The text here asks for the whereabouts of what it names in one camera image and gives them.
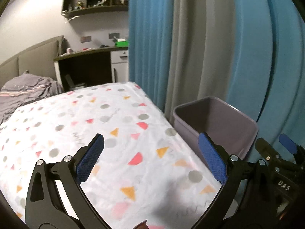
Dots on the grey stand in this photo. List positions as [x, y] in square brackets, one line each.
[70, 81]

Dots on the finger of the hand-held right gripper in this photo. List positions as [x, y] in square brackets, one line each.
[287, 143]
[266, 151]

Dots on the grey padded headboard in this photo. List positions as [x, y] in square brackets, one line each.
[35, 57]

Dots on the blue curtain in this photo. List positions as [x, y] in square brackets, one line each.
[150, 40]
[266, 64]

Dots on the small black object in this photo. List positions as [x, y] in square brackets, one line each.
[104, 45]

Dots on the white drawer cabinet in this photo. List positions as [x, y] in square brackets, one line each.
[119, 64]

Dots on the dark wooden desk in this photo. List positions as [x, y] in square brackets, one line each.
[88, 66]

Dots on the grey plastic trash bin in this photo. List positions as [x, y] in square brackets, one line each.
[214, 119]

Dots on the green box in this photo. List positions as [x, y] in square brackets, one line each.
[122, 43]

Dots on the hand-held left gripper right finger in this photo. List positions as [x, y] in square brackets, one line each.
[213, 159]

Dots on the grey curtain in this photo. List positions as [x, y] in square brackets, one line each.
[197, 52]

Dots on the grey wall socket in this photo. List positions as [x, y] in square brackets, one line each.
[86, 39]
[114, 35]

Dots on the grey striped blanket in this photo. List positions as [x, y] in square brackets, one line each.
[28, 85]

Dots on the white patterned tablecloth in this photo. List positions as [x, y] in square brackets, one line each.
[71, 124]

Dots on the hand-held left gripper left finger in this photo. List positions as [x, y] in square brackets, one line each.
[90, 157]

